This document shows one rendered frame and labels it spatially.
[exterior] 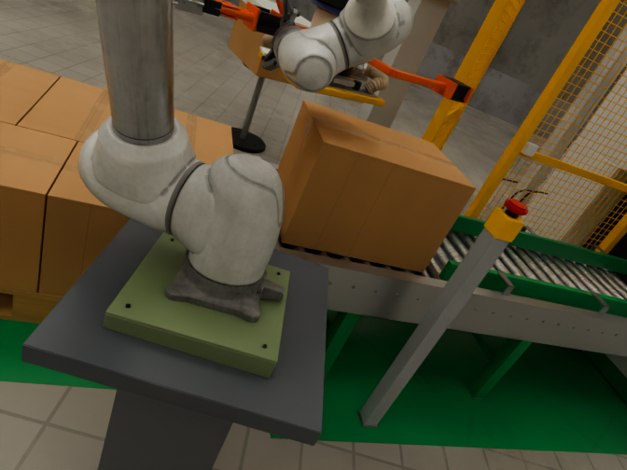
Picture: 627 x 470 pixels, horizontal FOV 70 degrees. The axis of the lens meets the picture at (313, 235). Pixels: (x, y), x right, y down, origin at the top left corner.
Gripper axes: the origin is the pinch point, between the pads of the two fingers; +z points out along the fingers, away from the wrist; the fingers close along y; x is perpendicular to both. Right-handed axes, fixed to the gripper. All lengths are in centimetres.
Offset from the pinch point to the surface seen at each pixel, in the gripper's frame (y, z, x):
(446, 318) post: 60, -43, 73
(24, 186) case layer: 67, 6, -55
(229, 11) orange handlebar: 1.2, 2.7, -11.5
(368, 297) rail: 72, -23, 56
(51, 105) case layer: 67, 68, -57
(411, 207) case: 40, -10, 64
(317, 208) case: 49, -6, 32
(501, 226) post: 24, -42, 69
